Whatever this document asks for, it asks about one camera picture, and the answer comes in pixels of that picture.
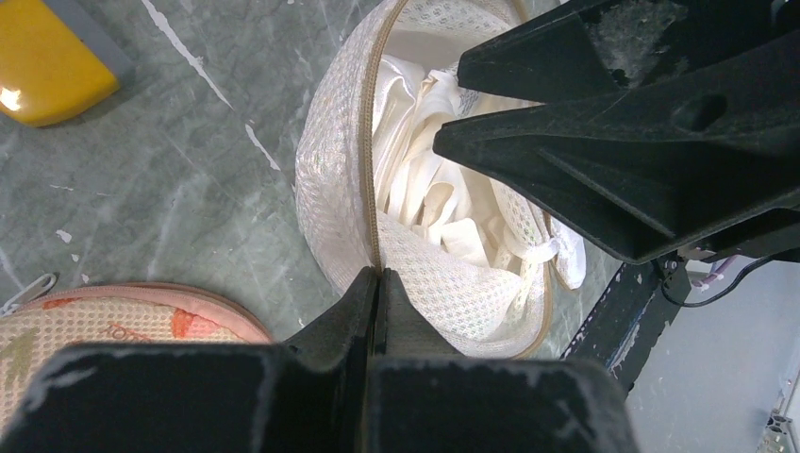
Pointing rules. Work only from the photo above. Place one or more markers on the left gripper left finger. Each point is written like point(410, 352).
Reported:
point(307, 394)

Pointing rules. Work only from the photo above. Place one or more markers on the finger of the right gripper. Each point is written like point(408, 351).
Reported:
point(583, 49)

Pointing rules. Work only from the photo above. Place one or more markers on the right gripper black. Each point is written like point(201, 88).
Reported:
point(709, 159)

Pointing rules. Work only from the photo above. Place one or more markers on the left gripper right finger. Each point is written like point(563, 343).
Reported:
point(460, 404)

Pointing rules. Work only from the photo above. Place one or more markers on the white satin bra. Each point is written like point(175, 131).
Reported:
point(478, 221)

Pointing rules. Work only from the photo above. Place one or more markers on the beige mesh laundry bag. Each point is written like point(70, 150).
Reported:
point(482, 312)

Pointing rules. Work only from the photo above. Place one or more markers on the pink floral bra bag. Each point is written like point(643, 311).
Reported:
point(37, 322)

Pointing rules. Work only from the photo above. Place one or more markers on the yellow grey eraser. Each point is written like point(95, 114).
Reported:
point(56, 62)

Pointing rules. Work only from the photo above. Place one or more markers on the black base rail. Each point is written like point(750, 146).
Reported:
point(628, 318)

